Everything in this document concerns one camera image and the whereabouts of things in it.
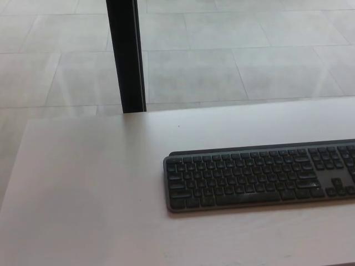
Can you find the black metal window post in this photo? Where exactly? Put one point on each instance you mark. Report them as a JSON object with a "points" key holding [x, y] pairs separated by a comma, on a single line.
{"points": [[126, 55]]}

